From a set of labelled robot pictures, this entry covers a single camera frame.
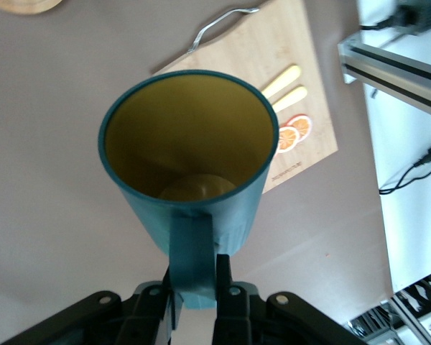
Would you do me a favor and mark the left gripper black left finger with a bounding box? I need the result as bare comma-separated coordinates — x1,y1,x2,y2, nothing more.
114,267,176,345

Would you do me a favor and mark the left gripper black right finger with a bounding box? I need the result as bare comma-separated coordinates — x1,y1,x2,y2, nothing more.
211,253,267,345

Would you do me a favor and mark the dark teal cup yellow inside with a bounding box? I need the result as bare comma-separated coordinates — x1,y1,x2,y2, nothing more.
97,69,279,311

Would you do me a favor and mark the wooden cup rack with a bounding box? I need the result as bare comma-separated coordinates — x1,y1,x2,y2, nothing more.
0,0,64,15

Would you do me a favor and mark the orange slice toy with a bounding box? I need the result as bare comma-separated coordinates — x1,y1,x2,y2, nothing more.
286,114,313,143

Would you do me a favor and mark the yellow plastic knife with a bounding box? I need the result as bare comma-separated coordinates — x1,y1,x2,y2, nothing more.
271,86,308,113

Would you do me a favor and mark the yellow plastic fork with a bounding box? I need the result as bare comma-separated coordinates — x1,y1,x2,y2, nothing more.
261,64,302,101

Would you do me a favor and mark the black electronics box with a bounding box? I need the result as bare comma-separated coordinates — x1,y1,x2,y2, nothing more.
358,0,431,35

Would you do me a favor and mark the glossy black metal frame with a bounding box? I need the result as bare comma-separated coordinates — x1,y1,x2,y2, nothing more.
348,267,431,345

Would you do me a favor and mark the black adapter cable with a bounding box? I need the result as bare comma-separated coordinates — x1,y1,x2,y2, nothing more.
379,157,431,195

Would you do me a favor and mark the bamboo cutting board metal handle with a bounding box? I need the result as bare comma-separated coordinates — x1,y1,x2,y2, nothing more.
150,0,338,195

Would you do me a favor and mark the aluminium frame rail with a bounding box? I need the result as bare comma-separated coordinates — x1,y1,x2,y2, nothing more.
337,30,431,123

